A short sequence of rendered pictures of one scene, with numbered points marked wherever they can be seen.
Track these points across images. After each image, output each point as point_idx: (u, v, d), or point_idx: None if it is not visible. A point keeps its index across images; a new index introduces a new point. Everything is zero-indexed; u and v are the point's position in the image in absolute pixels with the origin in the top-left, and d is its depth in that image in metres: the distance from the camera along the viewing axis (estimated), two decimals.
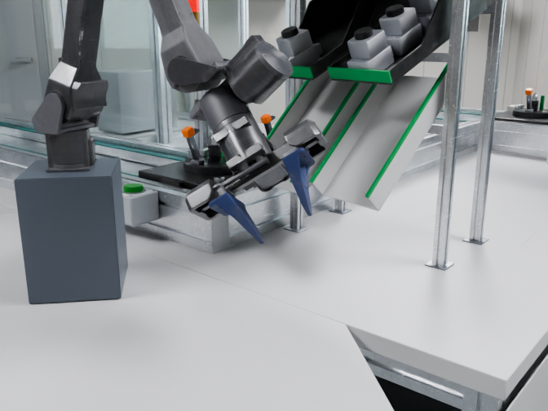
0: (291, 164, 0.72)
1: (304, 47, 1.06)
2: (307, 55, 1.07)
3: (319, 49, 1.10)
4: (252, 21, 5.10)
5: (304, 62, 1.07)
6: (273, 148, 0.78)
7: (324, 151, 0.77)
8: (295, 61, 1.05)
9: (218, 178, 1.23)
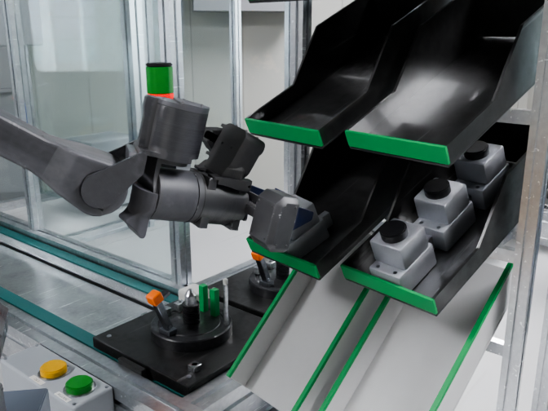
0: None
1: (307, 227, 0.76)
2: (311, 236, 0.77)
3: (328, 220, 0.80)
4: (249, 48, 4.80)
5: (307, 245, 0.77)
6: (239, 190, 0.67)
7: (295, 199, 0.65)
8: (294, 247, 0.75)
9: (193, 366, 0.93)
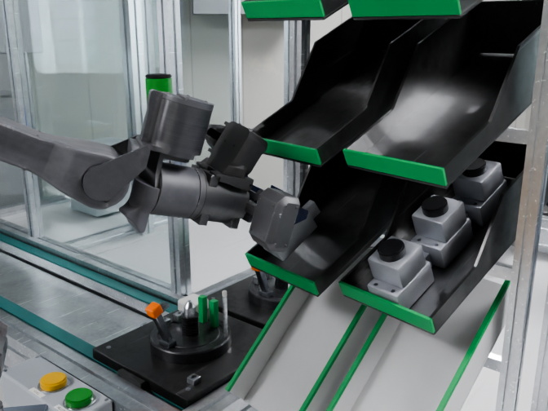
0: None
1: None
2: (298, 231, 0.75)
3: (314, 209, 0.77)
4: (249, 50, 4.80)
5: (295, 240, 0.75)
6: (240, 188, 0.67)
7: (296, 199, 0.65)
8: None
9: (192, 379, 0.93)
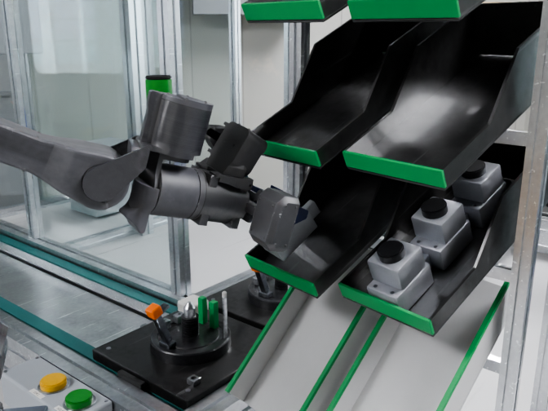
0: None
1: None
2: (298, 231, 0.75)
3: (314, 209, 0.77)
4: (249, 50, 4.80)
5: (295, 240, 0.75)
6: (240, 188, 0.67)
7: (296, 199, 0.65)
8: None
9: (192, 380, 0.93)
